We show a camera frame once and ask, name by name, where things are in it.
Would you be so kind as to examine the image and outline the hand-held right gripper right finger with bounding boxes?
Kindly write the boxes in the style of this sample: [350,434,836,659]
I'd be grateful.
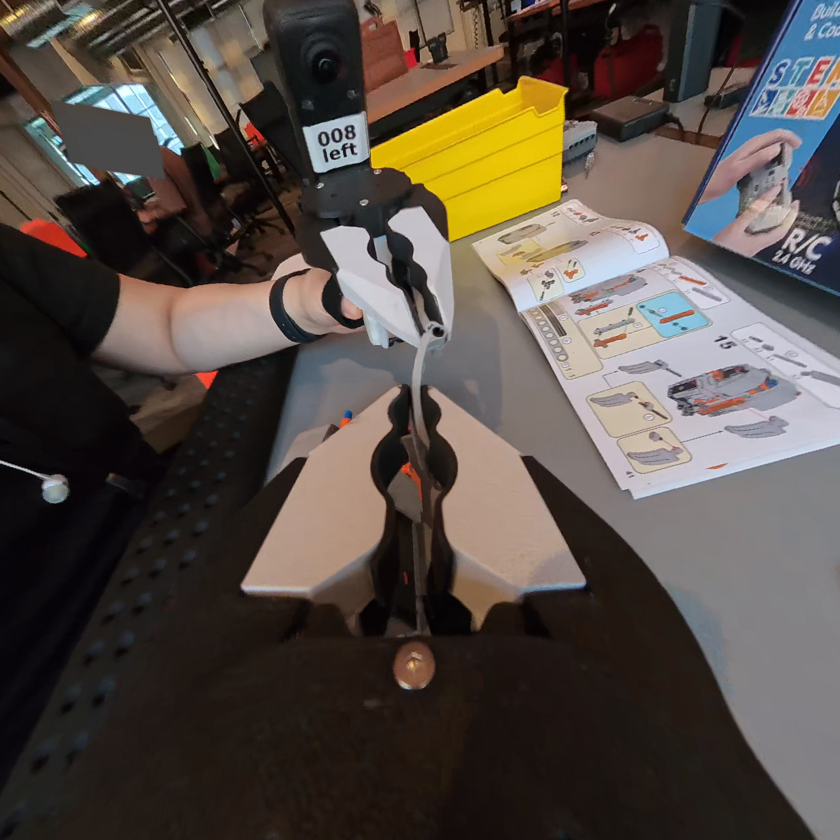
[420,386,588,635]

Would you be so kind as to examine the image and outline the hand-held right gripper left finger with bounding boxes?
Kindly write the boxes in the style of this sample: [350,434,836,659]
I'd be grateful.
[240,386,411,635]

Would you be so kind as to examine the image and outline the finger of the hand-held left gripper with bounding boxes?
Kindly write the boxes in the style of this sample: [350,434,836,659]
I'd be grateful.
[318,225,427,347]
[386,205,455,332]

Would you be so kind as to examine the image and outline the grey curved toy panel piece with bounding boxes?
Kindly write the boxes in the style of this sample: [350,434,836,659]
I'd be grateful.
[386,320,452,634]

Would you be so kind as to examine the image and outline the person's left forearm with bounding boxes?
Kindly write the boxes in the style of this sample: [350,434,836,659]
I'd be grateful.
[92,272,290,376]

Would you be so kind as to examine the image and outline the grey desk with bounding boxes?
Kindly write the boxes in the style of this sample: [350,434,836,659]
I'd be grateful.
[266,121,840,840]

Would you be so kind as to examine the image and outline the person's left hand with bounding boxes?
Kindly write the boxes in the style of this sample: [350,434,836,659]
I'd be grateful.
[297,266,365,336]

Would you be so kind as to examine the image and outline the black office chair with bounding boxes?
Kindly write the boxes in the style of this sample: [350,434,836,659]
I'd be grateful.
[239,82,306,191]
[56,184,191,284]
[180,128,290,244]

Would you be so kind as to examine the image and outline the black wristband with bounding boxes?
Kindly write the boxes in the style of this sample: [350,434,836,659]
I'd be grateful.
[269,269,322,344]

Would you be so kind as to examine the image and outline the yellow plastic bin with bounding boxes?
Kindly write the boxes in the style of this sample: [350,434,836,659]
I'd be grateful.
[369,75,568,242]

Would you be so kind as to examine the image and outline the grey toy block part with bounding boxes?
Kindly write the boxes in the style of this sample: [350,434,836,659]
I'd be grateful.
[564,121,599,165]

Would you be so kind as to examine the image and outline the open instruction booklet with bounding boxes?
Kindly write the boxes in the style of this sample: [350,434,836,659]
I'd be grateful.
[471,199,840,500]

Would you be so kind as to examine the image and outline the black device box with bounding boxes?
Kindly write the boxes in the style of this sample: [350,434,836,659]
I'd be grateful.
[591,95,672,143]

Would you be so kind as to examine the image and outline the red bag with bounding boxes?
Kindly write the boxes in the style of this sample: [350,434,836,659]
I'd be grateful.
[594,26,665,99]

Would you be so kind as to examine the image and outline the orange object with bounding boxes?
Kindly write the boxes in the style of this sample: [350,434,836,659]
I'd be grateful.
[20,220,88,259]

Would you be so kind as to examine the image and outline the grey computer monitor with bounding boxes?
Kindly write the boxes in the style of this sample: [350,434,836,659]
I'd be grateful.
[663,0,723,103]

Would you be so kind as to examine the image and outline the blue building kit box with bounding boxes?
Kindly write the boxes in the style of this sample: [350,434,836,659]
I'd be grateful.
[682,0,840,296]

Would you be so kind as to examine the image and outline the white cord with earbud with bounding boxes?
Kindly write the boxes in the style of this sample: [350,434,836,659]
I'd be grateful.
[0,459,70,505]

